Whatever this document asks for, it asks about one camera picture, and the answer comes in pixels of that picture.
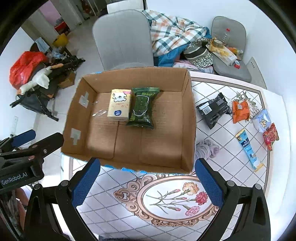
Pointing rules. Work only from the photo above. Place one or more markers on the grey cushioned chair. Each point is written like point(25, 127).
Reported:
point(236, 45)

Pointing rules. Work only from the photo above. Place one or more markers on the plaid blanket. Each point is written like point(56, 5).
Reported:
point(170, 32)

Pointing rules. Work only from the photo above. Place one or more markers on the yellow bucket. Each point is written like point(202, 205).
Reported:
point(61, 41)

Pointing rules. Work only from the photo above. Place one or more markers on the dark green snack packet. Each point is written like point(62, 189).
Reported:
point(141, 114)

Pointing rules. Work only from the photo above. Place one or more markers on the orange snack packet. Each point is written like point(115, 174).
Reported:
point(240, 111)

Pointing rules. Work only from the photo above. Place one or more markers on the red floral snack packet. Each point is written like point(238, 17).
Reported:
point(270, 136)

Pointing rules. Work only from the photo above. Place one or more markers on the light blue tissue pack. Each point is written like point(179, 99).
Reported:
point(262, 121)

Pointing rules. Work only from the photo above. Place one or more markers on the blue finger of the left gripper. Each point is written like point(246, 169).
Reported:
point(23, 138)
point(42, 148)

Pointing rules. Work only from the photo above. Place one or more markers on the plastic bottle red cap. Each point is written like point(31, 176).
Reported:
point(226, 36)

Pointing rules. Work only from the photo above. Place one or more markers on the open cardboard box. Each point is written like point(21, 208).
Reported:
point(168, 148)

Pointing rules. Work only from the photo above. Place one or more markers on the black snack packet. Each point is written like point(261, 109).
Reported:
point(213, 109)

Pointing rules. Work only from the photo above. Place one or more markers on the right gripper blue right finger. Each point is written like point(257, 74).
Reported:
point(214, 184)

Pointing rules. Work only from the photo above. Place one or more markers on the striped hat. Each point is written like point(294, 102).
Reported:
point(198, 55)

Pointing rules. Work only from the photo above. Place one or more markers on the small brown cardboard box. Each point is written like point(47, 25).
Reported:
point(68, 81)

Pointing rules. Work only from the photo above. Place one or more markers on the blue tube package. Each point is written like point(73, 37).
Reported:
point(244, 141)

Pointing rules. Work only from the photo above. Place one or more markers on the white goose plush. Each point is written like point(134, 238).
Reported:
point(40, 78)

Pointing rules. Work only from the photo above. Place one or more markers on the red plastic bag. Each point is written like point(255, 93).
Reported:
point(22, 69)

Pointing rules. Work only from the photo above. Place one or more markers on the cream tissue pack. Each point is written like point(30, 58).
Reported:
point(119, 105)

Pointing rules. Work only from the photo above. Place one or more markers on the yellow tissue box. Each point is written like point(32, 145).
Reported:
point(224, 54)

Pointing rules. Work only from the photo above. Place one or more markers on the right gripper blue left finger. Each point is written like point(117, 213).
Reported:
point(82, 181)

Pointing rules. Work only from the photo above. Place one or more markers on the lilac cloth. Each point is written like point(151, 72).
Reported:
point(206, 149)

